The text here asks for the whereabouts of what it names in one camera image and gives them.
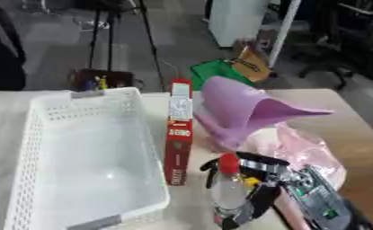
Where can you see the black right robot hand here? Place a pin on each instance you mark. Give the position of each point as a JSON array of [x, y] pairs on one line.
[[265, 197]]

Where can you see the clear bottle with red cap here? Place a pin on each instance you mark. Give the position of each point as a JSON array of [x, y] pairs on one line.
[[228, 191]]

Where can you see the tall red cardboard box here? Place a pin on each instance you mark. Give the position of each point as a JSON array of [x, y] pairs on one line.
[[177, 149]]

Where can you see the brown box with small items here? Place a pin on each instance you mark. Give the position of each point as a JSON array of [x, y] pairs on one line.
[[116, 78]]

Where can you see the pink plastic bag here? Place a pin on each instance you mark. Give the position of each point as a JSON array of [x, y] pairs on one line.
[[304, 149]]

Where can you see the purple plastic funnel-shaped scoop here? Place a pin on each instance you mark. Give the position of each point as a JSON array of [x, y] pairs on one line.
[[236, 110]]

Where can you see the orange brown bag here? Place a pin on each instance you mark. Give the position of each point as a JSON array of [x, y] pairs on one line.
[[253, 64]]

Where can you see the green bag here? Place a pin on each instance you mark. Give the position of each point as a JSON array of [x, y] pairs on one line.
[[215, 70]]

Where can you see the white pole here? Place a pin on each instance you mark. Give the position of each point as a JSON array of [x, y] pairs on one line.
[[284, 33]]

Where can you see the white perforated plastic basket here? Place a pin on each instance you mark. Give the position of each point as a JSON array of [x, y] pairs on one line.
[[89, 167]]

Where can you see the black office chair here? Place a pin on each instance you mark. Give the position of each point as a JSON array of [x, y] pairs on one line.
[[346, 39]]

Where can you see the white cabinet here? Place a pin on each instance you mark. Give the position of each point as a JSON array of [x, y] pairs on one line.
[[236, 21]]

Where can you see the black tripod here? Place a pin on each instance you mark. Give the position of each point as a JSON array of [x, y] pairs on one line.
[[110, 36]]

